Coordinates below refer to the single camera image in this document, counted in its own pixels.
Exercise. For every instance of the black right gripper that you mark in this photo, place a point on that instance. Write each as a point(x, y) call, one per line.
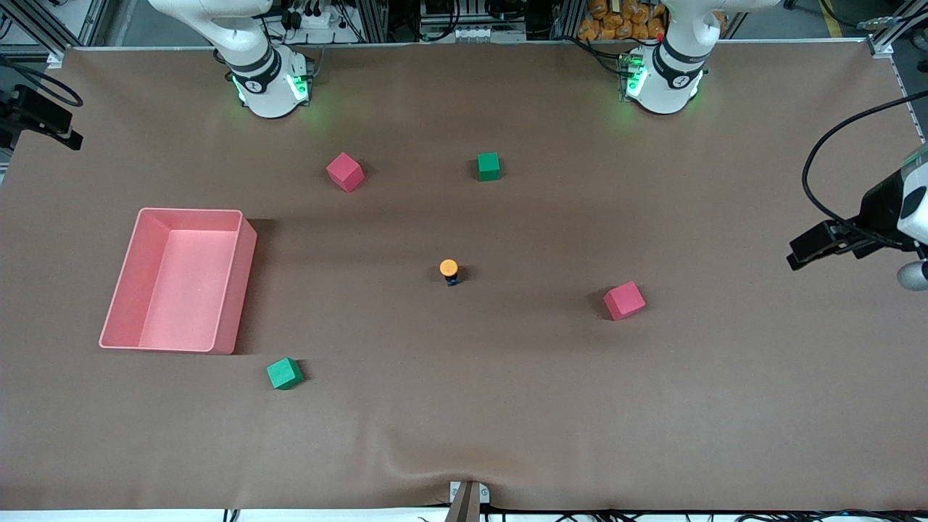
point(27, 114)

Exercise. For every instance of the pink foam cube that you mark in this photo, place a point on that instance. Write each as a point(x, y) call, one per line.
point(625, 301)
point(345, 172)

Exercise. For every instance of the aluminium frame profile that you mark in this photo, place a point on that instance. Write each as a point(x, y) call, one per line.
point(36, 29)
point(895, 25)

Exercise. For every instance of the orange snack bag pile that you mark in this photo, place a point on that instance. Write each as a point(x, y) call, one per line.
point(616, 25)

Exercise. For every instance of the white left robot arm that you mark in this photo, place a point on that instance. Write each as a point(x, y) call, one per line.
point(670, 80)

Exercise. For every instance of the pink plastic bin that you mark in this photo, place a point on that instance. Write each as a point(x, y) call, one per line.
point(188, 283)

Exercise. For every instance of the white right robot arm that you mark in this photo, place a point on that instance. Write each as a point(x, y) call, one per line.
point(261, 87)

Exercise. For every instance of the brown table cover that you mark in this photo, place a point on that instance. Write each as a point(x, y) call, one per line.
point(652, 406)

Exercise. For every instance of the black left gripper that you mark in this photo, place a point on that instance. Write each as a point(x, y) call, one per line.
point(879, 212)

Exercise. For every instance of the metal table edge bracket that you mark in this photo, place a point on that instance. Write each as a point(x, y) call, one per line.
point(467, 504)

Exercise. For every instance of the white power strip with plugs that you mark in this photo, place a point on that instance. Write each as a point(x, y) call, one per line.
point(319, 20)

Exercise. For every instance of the green foam cube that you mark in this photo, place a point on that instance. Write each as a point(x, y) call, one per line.
point(284, 373)
point(489, 167)

